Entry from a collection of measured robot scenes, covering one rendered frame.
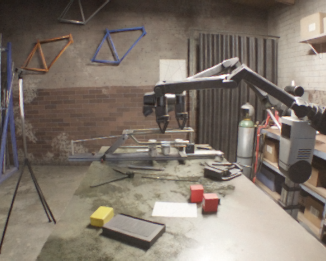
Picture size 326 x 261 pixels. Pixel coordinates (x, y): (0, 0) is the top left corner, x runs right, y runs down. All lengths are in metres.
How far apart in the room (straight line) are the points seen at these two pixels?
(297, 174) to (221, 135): 2.52
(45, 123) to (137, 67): 1.81
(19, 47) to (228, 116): 3.64
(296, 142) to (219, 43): 2.65
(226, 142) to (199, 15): 2.14
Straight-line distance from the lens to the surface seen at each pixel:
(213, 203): 0.87
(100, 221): 0.79
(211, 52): 3.87
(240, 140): 3.22
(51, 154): 4.52
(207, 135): 3.89
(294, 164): 1.59
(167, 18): 4.28
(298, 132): 1.54
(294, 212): 1.78
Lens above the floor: 1.29
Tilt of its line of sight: 10 degrees down
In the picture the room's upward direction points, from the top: straight up
